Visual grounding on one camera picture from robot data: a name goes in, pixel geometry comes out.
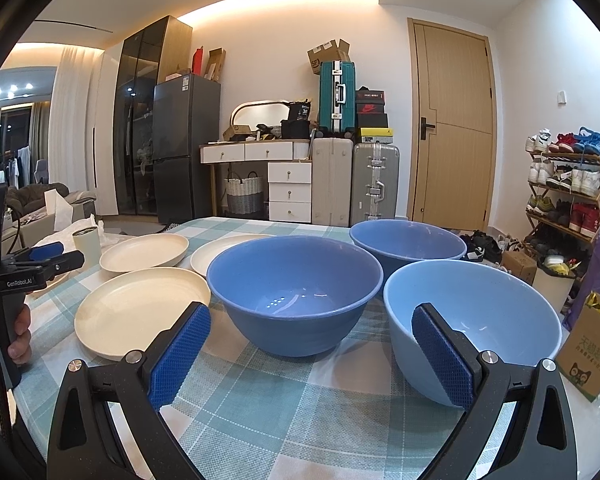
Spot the cream plate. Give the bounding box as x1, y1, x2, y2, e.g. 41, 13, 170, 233
99, 233, 188, 274
189, 233, 270, 278
74, 266, 211, 361

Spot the light blue large bowl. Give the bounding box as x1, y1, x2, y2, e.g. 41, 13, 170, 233
384, 260, 562, 406

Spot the dark blue small bowl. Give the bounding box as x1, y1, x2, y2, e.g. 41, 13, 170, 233
349, 219, 467, 280

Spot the medium blue bowl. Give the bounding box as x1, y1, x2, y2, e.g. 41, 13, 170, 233
207, 235, 385, 358

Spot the person's left hand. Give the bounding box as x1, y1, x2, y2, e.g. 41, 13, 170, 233
8, 304, 32, 366

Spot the white plastic bag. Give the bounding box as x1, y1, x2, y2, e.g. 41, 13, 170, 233
30, 216, 129, 268

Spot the tissue box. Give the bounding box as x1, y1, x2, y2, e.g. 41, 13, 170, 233
16, 191, 96, 250

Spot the cream cylindrical cup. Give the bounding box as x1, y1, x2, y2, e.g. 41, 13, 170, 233
72, 226, 102, 270

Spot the cardboard box with cat logo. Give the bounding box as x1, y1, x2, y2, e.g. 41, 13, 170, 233
556, 292, 600, 402

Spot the white trash bin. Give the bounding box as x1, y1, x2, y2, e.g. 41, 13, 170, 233
532, 255, 576, 313

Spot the small brown cardboard box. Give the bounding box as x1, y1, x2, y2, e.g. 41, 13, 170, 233
502, 250, 536, 285

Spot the green white checked tablecloth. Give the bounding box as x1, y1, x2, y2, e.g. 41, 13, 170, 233
15, 218, 462, 479

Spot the black refrigerator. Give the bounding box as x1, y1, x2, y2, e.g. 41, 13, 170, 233
152, 74, 221, 224

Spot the woven laundry basket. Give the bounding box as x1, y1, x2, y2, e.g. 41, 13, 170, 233
225, 171, 264, 217

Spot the dark glass cabinet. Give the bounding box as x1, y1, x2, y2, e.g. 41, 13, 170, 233
112, 15, 192, 216

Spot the wooden shoe rack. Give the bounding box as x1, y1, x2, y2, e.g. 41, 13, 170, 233
526, 151, 600, 244

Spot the white drawer dresser desk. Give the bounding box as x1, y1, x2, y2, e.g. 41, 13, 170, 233
199, 140, 312, 223

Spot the oval mirror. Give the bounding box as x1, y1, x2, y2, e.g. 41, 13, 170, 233
228, 100, 290, 131

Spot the silver aluminium suitcase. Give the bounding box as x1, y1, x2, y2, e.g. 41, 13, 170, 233
350, 143, 400, 226

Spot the beige suitcase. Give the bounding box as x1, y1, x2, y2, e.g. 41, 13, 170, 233
311, 138, 353, 228

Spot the stack of shoe boxes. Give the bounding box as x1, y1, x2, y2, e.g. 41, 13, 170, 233
355, 86, 393, 144

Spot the teal suitcase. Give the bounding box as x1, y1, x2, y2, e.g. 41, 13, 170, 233
318, 61, 355, 138

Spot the wooden door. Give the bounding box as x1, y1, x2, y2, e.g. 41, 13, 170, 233
407, 18, 498, 231

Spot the open cardboard box on suitcase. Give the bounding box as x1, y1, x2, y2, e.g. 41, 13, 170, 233
308, 39, 350, 75

